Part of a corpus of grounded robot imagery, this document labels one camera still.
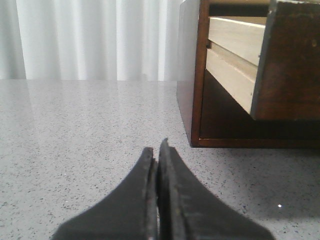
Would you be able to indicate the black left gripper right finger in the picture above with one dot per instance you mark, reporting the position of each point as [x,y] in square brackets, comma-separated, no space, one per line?
[189,211]

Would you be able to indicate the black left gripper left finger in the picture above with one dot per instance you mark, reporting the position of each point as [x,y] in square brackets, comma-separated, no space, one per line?
[129,212]

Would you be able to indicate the wooden drawer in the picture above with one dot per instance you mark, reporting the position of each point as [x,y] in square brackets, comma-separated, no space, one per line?
[223,118]
[266,55]

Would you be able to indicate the dark brown wooden drawer cabinet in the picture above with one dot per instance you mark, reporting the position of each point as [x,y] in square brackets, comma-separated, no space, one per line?
[193,45]

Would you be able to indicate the white curtain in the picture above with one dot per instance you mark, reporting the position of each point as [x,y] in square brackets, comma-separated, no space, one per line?
[122,40]

